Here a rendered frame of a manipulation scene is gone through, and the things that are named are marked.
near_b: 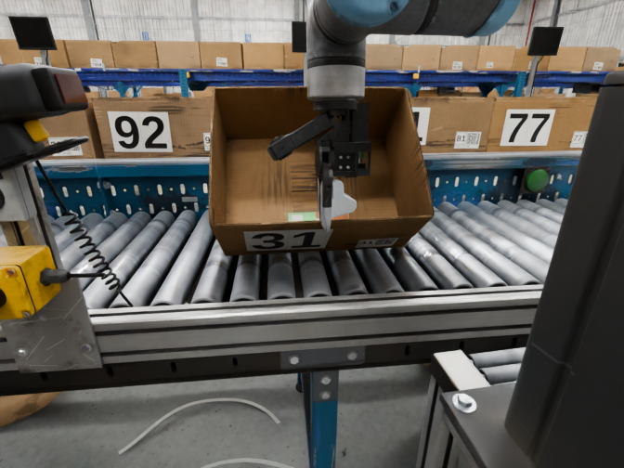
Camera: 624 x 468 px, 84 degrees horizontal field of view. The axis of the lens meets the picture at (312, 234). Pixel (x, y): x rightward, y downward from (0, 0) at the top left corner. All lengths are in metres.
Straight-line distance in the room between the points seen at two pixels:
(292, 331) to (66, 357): 0.34
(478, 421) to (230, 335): 0.36
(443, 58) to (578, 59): 2.20
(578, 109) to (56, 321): 1.43
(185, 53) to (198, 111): 4.66
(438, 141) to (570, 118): 0.43
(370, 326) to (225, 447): 0.86
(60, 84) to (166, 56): 5.33
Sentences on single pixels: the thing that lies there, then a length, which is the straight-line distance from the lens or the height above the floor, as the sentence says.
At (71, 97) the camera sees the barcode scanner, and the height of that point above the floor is 1.06.
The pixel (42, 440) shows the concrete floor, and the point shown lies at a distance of 1.61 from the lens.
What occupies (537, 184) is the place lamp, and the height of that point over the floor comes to 0.80.
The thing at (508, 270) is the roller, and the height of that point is 0.74.
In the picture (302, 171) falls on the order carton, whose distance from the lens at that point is 0.83.
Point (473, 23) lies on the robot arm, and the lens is 0.53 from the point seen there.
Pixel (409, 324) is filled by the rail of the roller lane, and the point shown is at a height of 0.70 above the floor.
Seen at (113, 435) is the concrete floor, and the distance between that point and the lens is 1.50.
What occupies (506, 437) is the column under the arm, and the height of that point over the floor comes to 0.76.
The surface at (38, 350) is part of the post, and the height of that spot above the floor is 0.71.
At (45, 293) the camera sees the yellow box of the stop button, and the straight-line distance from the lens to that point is 0.58.
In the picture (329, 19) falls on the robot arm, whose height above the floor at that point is 1.15.
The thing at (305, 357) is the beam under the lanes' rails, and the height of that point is 0.64.
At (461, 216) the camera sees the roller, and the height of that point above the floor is 0.74.
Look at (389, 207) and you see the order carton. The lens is 0.82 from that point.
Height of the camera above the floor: 1.06
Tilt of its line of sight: 22 degrees down
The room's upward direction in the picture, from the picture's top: straight up
